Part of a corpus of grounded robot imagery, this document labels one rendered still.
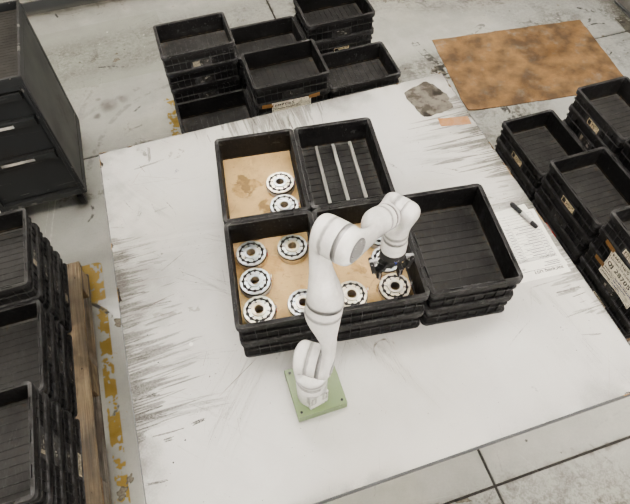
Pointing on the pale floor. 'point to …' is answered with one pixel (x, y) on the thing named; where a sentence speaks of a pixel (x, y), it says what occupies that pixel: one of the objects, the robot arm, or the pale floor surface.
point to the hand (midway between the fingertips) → (388, 273)
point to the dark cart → (24, 117)
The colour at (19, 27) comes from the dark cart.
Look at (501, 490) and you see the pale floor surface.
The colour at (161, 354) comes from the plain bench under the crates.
